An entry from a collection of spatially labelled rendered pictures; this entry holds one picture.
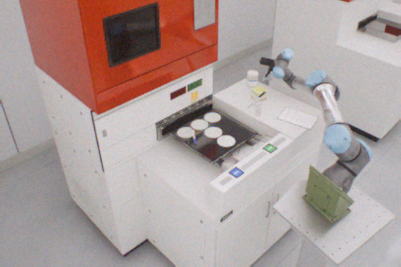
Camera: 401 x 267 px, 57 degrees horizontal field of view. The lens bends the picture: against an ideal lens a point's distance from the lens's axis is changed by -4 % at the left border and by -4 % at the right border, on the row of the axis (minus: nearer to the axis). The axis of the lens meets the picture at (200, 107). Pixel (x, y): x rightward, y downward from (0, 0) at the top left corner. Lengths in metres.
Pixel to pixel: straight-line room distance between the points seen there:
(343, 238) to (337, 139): 0.46
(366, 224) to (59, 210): 2.20
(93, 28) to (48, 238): 1.78
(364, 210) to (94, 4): 1.57
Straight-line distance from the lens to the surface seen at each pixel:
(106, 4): 1.70
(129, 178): 2.28
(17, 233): 3.15
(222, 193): 1.80
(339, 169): 1.85
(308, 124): 2.25
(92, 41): 1.70
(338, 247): 1.86
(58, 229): 3.06
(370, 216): 2.03
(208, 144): 2.14
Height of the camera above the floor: 2.25
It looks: 34 degrees down
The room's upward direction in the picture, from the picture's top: 1 degrees counter-clockwise
